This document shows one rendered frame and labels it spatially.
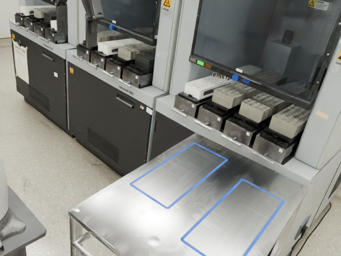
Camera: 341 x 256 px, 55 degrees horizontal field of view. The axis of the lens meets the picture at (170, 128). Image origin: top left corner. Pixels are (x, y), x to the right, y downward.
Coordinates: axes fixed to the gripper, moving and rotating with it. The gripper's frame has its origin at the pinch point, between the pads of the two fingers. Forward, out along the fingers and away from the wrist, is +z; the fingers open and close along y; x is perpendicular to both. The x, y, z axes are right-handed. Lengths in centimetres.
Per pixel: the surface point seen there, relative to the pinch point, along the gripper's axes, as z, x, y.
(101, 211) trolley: 38.0, -9.6, 25.6
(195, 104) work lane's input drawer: 40, 66, -4
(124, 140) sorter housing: 84, 66, -51
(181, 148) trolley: 38, 30, 19
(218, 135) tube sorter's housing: 49, 66, 12
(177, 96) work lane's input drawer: 40, 66, -15
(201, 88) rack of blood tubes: 34, 72, -7
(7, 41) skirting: 116, 128, -360
